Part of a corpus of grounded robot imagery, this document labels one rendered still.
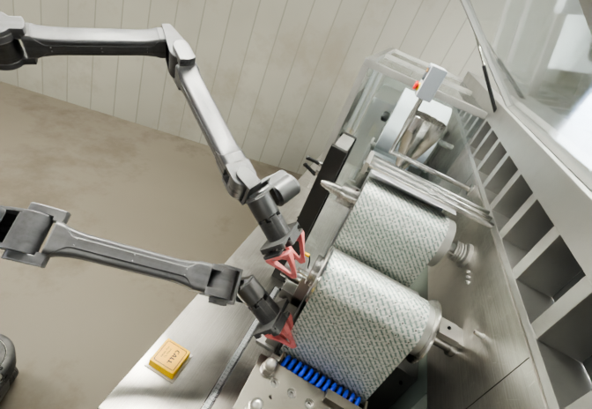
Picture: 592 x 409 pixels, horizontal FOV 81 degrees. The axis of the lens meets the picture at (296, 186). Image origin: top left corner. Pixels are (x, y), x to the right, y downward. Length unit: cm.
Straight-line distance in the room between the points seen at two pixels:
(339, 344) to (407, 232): 32
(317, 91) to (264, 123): 63
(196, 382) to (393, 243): 60
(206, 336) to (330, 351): 36
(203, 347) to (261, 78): 280
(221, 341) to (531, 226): 83
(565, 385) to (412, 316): 27
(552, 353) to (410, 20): 313
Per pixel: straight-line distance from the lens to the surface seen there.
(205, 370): 102
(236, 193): 79
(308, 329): 86
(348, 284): 77
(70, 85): 408
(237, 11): 340
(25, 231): 80
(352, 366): 90
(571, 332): 70
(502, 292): 82
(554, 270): 82
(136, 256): 78
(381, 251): 97
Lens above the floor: 179
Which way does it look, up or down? 30 degrees down
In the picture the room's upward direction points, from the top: 23 degrees clockwise
